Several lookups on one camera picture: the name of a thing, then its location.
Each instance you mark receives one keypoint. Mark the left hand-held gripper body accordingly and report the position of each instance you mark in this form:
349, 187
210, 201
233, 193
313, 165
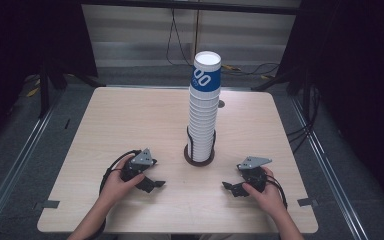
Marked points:
144, 158

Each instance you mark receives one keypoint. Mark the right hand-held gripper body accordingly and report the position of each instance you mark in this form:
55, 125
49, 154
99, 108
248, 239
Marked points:
254, 175

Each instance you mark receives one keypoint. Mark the black cup holder stand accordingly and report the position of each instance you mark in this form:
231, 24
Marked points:
193, 162

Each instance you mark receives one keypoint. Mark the stack of white paper cups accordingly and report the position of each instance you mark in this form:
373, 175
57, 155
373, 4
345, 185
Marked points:
202, 126

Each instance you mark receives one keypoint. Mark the blue white paper cup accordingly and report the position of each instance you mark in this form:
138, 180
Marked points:
206, 80

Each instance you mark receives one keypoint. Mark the person's right hand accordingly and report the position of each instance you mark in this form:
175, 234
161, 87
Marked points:
271, 198

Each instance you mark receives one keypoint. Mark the person's left hand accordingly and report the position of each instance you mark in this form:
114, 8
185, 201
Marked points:
115, 188

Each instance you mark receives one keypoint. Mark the grey tape piece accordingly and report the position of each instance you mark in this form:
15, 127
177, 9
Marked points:
48, 204
307, 201

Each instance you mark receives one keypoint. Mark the small dark round disc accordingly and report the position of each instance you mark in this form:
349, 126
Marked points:
221, 103

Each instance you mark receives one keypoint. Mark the small black tape strip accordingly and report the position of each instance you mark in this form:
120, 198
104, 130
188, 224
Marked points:
67, 123

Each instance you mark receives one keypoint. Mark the yellow tape strip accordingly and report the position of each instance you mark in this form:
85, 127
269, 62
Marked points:
32, 92

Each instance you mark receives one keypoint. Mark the black curtain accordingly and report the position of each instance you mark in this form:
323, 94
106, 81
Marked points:
20, 43
356, 66

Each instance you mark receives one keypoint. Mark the black overhead bar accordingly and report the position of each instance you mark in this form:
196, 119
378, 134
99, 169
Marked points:
186, 6

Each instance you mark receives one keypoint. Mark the metal floor rail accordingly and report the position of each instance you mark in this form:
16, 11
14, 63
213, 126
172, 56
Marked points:
16, 166
326, 166

